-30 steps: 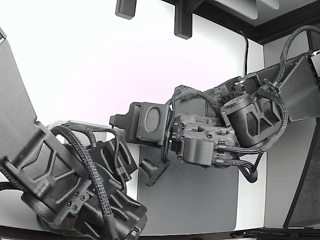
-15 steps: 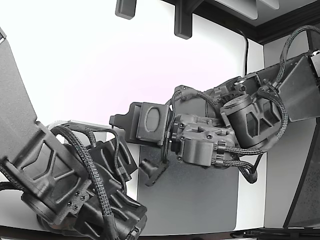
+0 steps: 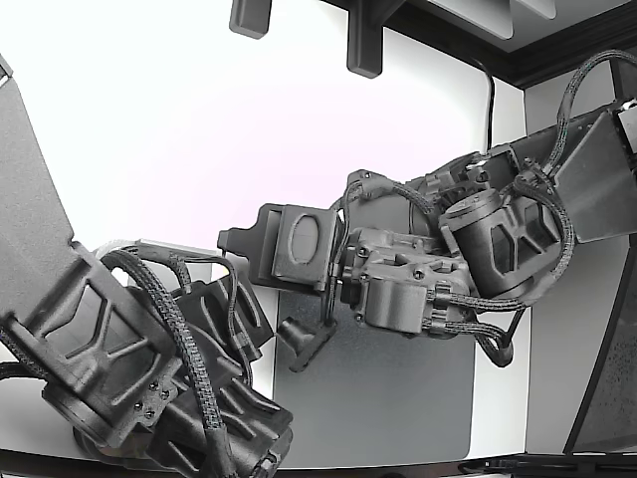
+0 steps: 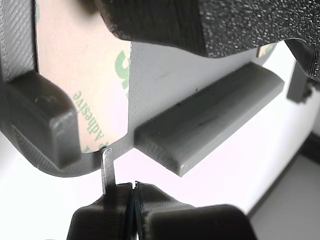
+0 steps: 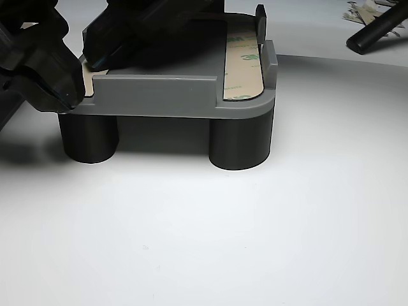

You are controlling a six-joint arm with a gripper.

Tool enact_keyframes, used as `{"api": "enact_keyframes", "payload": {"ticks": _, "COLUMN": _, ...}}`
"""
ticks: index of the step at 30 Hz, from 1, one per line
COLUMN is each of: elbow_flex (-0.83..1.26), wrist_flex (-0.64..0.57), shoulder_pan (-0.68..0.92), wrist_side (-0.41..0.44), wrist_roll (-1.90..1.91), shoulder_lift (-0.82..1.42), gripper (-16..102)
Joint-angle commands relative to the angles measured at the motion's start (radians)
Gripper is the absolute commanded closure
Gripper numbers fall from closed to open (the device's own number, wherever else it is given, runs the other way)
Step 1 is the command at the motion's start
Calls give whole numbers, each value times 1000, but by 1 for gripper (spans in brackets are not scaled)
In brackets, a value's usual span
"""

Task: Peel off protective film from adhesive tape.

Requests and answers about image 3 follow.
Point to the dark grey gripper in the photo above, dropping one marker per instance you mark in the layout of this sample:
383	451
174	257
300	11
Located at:
393	304

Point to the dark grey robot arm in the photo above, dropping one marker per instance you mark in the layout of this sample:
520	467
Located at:
40	224

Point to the grey rectangular mat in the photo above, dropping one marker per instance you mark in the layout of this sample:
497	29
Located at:
388	398

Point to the long black bracket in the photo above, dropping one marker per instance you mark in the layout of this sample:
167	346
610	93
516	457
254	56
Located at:
365	45

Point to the short black bracket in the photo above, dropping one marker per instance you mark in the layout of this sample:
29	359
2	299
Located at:
249	17

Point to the black frame beam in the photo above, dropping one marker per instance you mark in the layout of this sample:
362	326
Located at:
448	32

